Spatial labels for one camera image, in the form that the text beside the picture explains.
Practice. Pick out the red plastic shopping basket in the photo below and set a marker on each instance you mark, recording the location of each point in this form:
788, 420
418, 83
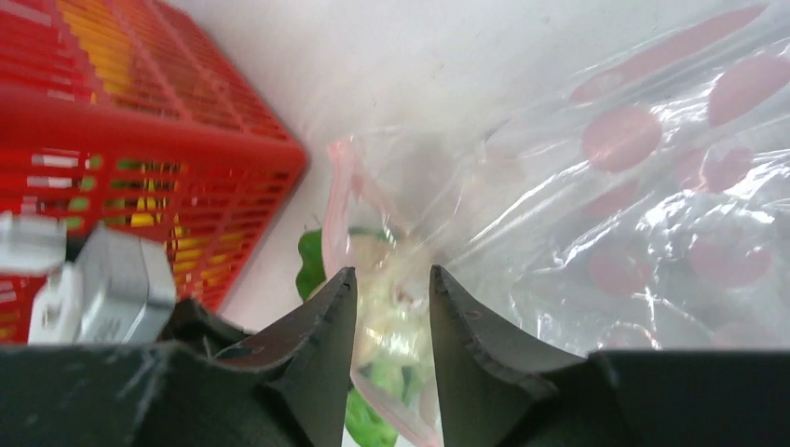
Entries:
125, 113

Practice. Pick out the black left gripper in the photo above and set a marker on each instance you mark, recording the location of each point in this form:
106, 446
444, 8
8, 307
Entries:
199, 328

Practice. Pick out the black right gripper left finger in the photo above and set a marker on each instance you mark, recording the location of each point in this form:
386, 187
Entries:
299, 366

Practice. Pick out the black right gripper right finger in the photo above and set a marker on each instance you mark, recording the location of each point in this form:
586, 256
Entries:
493, 379

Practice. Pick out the clear zip top bag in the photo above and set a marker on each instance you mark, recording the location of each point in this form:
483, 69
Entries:
644, 204

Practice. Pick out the green lettuce head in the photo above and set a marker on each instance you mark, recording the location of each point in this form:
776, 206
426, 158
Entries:
393, 339

